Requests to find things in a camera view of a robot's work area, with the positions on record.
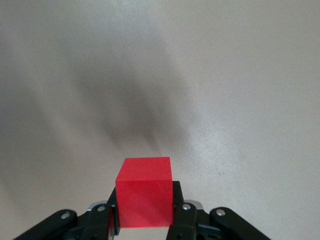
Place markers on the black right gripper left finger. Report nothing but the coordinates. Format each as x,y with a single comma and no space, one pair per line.
97,220

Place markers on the red cube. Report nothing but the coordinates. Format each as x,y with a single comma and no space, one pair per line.
143,195

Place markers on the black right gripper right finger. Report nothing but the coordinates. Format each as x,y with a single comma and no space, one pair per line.
185,220

